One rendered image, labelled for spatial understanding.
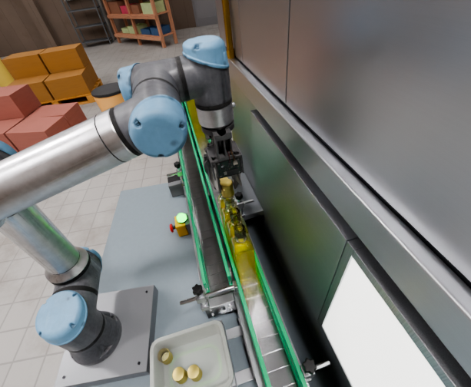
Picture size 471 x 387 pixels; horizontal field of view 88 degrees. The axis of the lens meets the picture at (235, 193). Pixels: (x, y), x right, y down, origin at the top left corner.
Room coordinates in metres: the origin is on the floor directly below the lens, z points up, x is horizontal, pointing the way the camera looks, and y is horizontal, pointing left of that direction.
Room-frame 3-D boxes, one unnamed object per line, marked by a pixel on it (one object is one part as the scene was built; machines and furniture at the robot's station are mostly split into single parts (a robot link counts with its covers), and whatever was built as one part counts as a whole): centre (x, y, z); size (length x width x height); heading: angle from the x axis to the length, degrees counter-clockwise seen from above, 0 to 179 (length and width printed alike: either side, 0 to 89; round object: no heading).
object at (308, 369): (0.11, -0.12, 0.94); 0.07 x 0.04 x 0.13; 99
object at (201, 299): (0.31, 0.12, 0.95); 0.17 x 0.03 x 0.12; 99
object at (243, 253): (0.39, 0.00, 0.99); 0.06 x 0.06 x 0.21; 8
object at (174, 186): (1.00, 0.30, 0.79); 0.08 x 0.08 x 0.08; 9
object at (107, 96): (3.17, 1.34, 0.32); 0.42 x 0.41 x 0.65; 92
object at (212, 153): (0.48, 0.01, 1.33); 0.09 x 0.08 x 0.12; 10
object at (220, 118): (0.48, 0.01, 1.41); 0.08 x 0.08 x 0.05
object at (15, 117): (3.21, 2.56, 0.36); 1.28 x 1.02 x 0.72; 93
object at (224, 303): (0.32, 0.10, 0.85); 0.09 x 0.04 x 0.07; 99
